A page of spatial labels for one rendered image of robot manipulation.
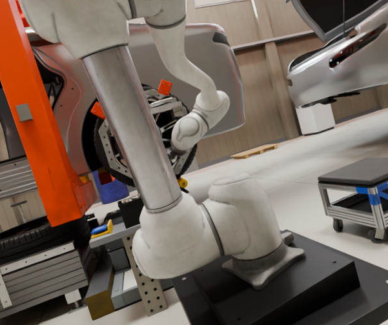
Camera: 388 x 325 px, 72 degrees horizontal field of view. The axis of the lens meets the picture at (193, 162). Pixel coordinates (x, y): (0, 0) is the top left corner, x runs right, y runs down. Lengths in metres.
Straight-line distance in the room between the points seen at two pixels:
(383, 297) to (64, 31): 0.86
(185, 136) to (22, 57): 1.06
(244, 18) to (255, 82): 1.72
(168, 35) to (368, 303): 0.75
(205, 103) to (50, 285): 1.36
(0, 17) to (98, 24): 1.28
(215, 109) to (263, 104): 6.60
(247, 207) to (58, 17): 0.57
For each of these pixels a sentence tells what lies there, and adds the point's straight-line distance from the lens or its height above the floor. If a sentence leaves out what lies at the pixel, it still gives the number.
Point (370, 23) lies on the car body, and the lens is 3.54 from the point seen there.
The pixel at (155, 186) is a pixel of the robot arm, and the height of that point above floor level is 0.67.
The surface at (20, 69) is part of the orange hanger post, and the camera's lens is 1.71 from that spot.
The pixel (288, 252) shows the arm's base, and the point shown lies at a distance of 0.81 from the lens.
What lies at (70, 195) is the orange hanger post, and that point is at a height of 0.66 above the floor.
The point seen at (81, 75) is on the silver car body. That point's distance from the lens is 2.18.
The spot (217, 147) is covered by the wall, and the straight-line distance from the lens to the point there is 6.87.
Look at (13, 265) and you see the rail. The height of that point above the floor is 0.37.
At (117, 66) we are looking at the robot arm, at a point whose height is 0.94.
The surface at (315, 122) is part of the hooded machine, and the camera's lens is 7.38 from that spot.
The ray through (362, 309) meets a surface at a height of 0.30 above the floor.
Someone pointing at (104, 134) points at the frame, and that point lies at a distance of 1.64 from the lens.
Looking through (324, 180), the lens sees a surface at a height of 0.32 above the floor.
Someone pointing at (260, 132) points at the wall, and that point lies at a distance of 7.44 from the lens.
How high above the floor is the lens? 0.75
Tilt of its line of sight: 5 degrees down
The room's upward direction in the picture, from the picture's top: 17 degrees counter-clockwise
